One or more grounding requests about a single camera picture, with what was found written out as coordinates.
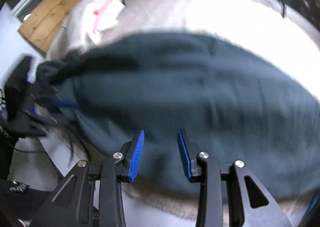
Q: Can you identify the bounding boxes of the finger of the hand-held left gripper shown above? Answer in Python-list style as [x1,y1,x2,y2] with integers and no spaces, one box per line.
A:
[10,111,59,138]
[32,93,80,110]

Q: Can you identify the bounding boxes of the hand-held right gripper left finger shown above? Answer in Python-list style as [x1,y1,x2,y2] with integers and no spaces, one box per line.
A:
[30,130,145,227]

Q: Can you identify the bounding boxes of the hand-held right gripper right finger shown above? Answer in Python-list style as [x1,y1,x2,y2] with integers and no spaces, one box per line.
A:
[177,129,293,227]

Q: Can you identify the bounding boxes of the dark green pants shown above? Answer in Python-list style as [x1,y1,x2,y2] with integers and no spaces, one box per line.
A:
[37,32,320,207]

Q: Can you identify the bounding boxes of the person's black sparkly clothing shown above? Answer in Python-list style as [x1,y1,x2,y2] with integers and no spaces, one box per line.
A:
[0,178,50,227]

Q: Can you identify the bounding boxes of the pine wood board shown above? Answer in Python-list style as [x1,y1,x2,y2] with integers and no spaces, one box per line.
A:
[17,0,88,56]

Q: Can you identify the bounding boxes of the beige ribbed sweater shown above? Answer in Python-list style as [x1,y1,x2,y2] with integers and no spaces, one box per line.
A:
[47,0,120,57]

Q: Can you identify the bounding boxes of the white garment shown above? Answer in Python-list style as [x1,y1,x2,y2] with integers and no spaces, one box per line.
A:
[95,0,127,40]

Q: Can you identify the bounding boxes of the pink garment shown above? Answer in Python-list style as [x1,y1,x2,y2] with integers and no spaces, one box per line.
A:
[94,0,118,33]

